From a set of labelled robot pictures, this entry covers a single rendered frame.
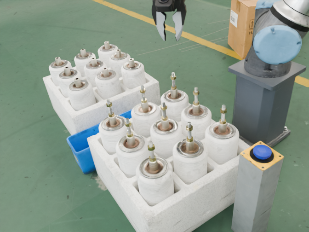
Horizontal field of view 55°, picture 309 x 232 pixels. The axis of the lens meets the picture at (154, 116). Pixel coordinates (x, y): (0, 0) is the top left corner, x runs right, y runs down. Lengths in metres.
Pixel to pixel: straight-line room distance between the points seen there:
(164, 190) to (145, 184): 0.06
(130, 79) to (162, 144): 0.43
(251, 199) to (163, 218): 0.23
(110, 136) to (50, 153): 0.44
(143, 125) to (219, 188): 0.30
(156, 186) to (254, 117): 0.51
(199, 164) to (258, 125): 0.39
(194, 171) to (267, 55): 0.37
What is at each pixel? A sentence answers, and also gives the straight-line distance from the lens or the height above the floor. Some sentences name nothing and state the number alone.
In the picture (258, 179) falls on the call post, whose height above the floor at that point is 0.28.
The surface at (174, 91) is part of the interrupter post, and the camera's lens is 1.01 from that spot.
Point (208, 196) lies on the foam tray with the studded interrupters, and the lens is 0.89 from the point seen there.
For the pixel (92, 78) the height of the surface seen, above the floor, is 0.21.
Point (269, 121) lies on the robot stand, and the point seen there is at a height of 0.13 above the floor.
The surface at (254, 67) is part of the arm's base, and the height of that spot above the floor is 0.33.
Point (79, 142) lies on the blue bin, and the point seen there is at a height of 0.08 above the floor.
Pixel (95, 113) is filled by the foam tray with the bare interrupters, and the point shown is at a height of 0.16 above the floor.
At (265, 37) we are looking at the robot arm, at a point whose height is 0.49.
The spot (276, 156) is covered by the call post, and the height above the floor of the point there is 0.31.
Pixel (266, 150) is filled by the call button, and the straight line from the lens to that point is 0.73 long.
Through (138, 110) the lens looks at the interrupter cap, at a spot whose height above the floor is 0.25.
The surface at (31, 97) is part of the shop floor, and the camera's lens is 1.73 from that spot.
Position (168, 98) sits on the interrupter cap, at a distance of 1.02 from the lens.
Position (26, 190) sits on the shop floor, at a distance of 1.20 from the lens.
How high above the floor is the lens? 0.82
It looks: 37 degrees down
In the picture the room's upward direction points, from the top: 6 degrees counter-clockwise
